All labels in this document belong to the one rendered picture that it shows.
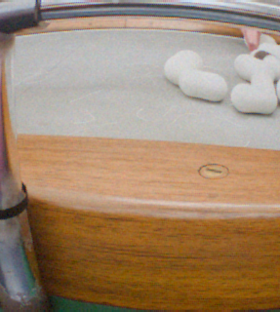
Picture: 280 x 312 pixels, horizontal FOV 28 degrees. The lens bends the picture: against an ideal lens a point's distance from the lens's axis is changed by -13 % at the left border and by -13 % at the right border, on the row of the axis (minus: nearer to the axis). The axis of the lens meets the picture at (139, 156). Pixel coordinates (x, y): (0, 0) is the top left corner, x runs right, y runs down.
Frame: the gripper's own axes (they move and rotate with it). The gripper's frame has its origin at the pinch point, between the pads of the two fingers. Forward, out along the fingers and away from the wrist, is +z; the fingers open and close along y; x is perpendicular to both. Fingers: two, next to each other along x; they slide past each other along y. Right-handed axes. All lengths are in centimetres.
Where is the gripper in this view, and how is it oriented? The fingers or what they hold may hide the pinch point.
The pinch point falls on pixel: (252, 40)
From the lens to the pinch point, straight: 46.1
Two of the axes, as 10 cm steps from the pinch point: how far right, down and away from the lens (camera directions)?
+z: -1.2, 9.0, -4.1
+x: 1.5, 4.3, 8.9
